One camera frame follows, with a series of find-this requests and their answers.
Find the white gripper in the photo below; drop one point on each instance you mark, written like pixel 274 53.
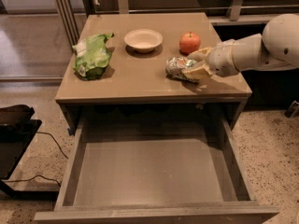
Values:
pixel 220 61

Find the crushed 7up soda can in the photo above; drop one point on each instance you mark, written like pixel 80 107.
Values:
pixel 174 67

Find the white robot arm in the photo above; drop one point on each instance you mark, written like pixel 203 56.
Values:
pixel 275 49

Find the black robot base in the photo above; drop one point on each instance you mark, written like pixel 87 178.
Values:
pixel 17 130

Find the brown cabinet with counter top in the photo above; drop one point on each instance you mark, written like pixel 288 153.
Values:
pixel 133 78

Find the open top drawer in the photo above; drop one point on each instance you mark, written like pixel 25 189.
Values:
pixel 128 171

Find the red apple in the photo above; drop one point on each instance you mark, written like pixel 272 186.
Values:
pixel 189 42

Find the white paper bowl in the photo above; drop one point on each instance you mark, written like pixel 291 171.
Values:
pixel 143 40

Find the green chip bag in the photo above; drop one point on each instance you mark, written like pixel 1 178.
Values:
pixel 92 56

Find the metal railing frame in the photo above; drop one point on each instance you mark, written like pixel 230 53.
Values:
pixel 221 12

